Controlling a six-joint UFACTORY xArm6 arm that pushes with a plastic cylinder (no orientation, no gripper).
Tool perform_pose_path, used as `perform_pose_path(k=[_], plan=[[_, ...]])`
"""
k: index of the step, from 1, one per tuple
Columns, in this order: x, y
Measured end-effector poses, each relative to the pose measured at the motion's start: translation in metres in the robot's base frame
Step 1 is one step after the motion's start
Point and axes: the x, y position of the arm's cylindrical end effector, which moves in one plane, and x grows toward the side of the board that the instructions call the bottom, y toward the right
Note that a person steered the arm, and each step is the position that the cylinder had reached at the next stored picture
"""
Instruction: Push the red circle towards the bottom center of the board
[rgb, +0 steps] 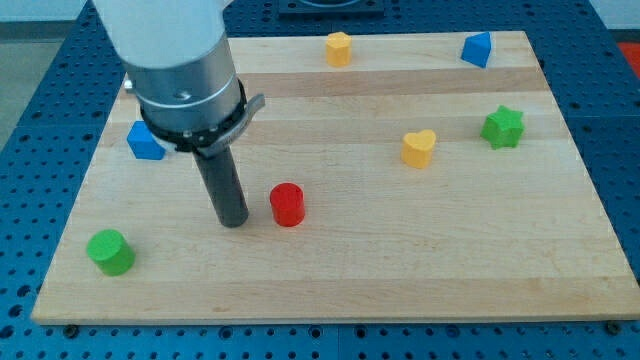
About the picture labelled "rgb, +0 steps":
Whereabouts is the red cylinder block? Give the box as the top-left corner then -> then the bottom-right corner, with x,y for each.
269,182 -> 305,227

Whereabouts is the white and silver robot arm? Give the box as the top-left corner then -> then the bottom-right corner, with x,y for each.
94,0 -> 265,157

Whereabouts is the wooden board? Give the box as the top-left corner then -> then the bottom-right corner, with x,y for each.
32,31 -> 639,325

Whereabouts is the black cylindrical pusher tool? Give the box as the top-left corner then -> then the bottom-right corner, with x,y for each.
194,148 -> 249,228

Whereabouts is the yellow heart block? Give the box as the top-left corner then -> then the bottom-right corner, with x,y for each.
401,129 -> 437,169

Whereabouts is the yellow hexagon block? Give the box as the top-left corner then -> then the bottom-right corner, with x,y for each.
325,32 -> 352,67

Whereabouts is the blue pentagon block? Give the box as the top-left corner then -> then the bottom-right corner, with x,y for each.
126,121 -> 165,160

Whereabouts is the green star block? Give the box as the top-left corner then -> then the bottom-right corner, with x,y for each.
480,105 -> 525,150

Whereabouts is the blue triangle block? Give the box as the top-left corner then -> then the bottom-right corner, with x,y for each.
460,32 -> 492,68

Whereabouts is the green cylinder block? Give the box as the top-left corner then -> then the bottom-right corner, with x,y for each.
86,229 -> 136,276

